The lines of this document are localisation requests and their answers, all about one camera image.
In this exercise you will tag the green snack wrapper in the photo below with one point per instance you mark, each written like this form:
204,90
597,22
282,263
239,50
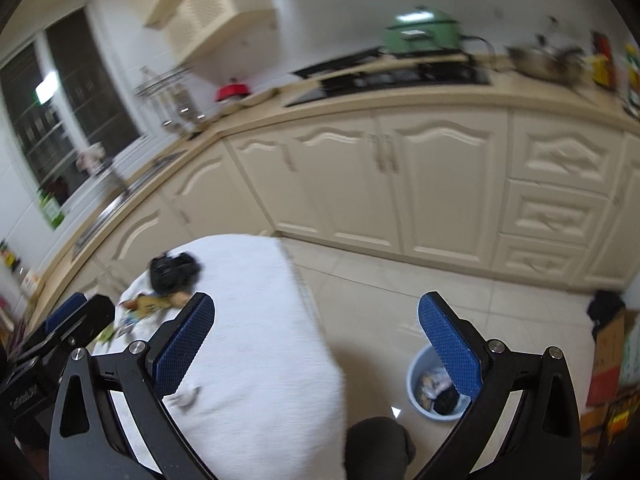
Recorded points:
107,333

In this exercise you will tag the cream lower kitchen cabinets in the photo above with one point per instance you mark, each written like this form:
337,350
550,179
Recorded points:
440,185

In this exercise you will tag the steel pot with lid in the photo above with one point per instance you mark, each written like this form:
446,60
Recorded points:
542,62

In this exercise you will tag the dark kitchen window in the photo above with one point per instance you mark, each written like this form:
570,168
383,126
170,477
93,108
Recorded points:
75,100

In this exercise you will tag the blue plastic waste bin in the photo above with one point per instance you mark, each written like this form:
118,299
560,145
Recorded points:
416,385

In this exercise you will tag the white pink bag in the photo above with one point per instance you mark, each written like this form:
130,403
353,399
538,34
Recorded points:
90,157

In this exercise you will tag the yellow seasoning packet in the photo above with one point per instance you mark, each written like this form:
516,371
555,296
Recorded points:
603,74

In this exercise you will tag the black griddle pan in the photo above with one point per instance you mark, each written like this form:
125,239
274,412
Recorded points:
345,61

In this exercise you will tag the red pot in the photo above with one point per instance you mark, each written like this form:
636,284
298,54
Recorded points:
232,92

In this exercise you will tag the black plastic bag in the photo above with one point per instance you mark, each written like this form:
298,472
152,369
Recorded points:
446,401
172,272

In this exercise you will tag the crumpled printed wrapper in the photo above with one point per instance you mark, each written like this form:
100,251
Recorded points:
432,384

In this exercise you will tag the brown blue snack wrapper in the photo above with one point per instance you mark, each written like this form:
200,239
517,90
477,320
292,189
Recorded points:
147,304

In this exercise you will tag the hanging metal ladle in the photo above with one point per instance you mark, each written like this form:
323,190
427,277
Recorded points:
187,107
166,110

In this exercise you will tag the green electric cooking pot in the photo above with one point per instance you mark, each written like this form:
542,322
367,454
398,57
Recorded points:
422,32

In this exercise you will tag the red sauce bottle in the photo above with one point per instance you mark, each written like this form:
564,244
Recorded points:
601,45

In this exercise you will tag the steel kitchen sink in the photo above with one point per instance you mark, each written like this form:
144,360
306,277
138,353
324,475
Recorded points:
115,205

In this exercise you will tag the black glass cooktop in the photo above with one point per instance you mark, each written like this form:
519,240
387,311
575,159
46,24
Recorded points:
400,80

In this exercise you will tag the white table cloth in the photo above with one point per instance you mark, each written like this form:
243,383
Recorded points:
260,335

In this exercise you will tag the green dish soap bottle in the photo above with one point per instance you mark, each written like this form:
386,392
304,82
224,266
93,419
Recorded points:
51,210

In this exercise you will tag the cardboard box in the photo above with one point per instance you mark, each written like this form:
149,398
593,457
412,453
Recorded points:
607,360

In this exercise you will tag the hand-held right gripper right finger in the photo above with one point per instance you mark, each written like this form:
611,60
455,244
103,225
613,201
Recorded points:
450,345

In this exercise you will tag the clear plastic wrapper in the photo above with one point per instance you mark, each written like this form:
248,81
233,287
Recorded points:
187,397

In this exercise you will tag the black cloth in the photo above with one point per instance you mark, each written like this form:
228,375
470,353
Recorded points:
605,306

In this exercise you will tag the row of condiment bottles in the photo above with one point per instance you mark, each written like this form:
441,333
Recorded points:
631,80

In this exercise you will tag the colourful printed carton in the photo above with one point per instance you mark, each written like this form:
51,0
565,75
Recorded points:
620,415

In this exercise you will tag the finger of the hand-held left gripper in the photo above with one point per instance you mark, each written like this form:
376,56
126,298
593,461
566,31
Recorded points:
65,312
90,320

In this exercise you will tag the cream latticed wall cabinet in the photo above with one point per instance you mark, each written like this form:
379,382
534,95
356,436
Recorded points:
215,15

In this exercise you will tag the gold snack wrapper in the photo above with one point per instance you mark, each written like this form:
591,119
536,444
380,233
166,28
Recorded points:
178,300

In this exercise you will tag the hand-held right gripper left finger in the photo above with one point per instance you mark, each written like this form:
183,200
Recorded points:
185,345

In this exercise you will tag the metal utensil rack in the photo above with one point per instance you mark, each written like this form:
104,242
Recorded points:
160,79

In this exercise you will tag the person's black trouser leg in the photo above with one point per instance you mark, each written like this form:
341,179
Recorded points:
377,450

